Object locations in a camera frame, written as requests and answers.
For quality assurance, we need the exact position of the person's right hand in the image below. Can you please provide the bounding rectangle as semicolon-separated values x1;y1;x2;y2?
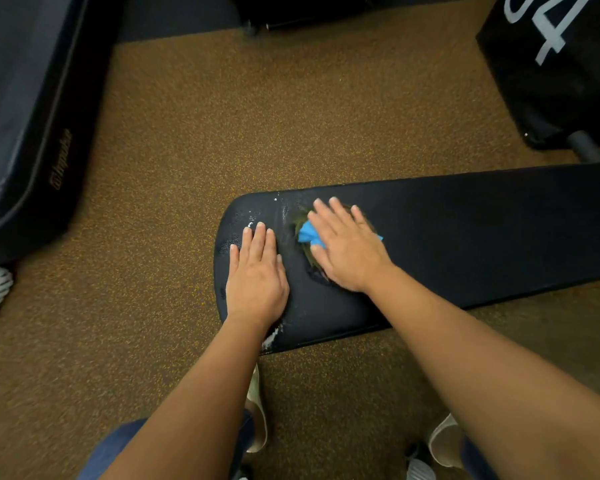
307;197;396;295

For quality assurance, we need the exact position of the person's left hand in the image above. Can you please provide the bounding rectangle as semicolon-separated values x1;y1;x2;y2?
224;222;290;332

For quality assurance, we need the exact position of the blue cleaning cloth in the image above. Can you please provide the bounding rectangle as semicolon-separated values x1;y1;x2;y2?
298;221;384;249

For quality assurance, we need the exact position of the person's right forearm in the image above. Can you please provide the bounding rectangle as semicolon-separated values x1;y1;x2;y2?
366;264;600;480

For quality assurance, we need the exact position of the person's left forearm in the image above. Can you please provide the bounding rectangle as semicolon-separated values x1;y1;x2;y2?
99;315;281;480

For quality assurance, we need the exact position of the black padded gym bench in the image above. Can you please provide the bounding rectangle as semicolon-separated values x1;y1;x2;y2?
213;163;600;355

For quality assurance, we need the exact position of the person's beige left shoe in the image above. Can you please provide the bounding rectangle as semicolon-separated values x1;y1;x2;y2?
244;364;269;454

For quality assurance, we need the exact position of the person's beige shoe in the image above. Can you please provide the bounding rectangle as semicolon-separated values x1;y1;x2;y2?
427;413;466;469
244;364;269;454

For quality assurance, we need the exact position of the black equipment base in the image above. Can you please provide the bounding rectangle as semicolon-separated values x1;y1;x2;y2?
229;0;377;37

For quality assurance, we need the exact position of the person's beige right shoe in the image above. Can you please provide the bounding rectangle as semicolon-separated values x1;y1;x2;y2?
427;413;466;469

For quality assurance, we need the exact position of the person's blue left trouser leg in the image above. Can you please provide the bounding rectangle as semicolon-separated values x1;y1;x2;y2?
77;409;256;480

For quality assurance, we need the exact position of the person's blue trouser leg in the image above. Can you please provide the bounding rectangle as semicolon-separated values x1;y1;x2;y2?
459;437;502;480
77;409;256;480

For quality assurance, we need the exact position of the white shoe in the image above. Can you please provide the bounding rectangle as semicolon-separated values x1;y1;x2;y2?
405;444;437;480

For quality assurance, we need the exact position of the grey metal tube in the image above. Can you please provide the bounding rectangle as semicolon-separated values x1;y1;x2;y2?
567;130;600;164

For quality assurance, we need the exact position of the black box with white print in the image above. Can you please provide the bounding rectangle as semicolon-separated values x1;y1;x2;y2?
475;0;600;151

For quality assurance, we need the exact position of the black padded gym machine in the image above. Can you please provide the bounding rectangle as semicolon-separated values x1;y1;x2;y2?
0;0;129;266

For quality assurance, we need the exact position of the person's blue right trouser leg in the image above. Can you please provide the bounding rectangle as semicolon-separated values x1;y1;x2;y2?
459;437;502;480

